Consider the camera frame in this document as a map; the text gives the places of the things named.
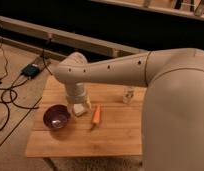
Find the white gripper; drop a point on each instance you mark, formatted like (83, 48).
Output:
(75, 94)

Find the small clear plastic bottle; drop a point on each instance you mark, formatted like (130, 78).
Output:
(128, 94)

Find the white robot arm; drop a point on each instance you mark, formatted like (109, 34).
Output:
(173, 108)

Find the dark purple ceramic bowl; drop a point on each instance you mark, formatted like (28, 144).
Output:
(56, 117)

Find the small white box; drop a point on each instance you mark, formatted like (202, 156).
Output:
(79, 109)

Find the orange carrot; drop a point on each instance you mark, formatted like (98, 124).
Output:
(96, 117)

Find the wooden table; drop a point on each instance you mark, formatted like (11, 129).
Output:
(118, 134)

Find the black power adapter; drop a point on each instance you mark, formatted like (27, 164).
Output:
(30, 70)

